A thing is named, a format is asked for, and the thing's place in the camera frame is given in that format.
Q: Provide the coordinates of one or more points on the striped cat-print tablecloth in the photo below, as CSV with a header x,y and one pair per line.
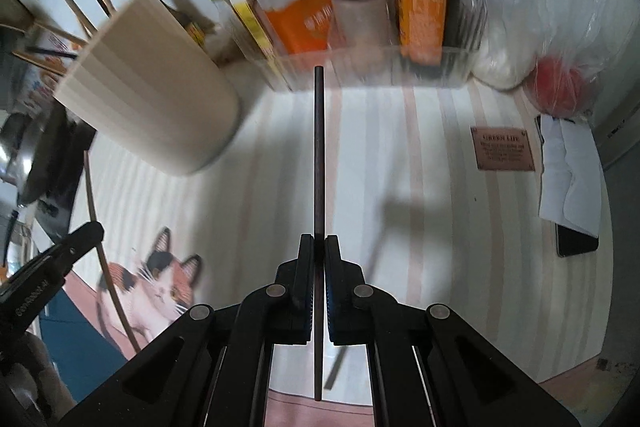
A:
x,y
425,217

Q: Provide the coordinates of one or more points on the yellow box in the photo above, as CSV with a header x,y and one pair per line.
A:
x,y
252,37

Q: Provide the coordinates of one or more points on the white paper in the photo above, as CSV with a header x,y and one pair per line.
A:
x,y
570,177

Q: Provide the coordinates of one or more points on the black induction cooker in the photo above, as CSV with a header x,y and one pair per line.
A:
x,y
60,182

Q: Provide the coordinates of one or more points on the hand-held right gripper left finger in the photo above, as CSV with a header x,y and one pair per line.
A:
x,y
306,277

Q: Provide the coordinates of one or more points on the red tomato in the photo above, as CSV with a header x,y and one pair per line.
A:
x,y
560,84

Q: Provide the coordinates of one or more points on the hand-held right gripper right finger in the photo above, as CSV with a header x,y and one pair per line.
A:
x,y
331,277

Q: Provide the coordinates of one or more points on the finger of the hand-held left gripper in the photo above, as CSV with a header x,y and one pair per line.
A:
x,y
75,247

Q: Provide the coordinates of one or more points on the brown label patch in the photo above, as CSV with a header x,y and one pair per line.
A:
x,y
502,148

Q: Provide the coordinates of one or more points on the person's left hand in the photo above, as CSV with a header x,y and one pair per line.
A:
x,y
35,382

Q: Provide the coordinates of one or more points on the black phone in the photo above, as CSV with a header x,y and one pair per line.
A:
x,y
577,242

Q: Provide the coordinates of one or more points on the clear jar with brown lid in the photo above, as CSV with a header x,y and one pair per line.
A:
x,y
357,7

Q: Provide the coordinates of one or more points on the clear plastic bin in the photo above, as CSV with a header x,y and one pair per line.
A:
x,y
360,67

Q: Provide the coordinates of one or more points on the steel pot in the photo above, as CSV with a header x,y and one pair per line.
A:
x,y
25,157

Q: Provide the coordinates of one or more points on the dark chopstick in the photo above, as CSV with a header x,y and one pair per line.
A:
x,y
318,147

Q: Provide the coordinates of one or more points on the beige utensil holder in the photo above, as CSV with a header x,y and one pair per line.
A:
x,y
150,92

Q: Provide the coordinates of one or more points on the colourful printed box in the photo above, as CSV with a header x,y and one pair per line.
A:
x,y
35,82

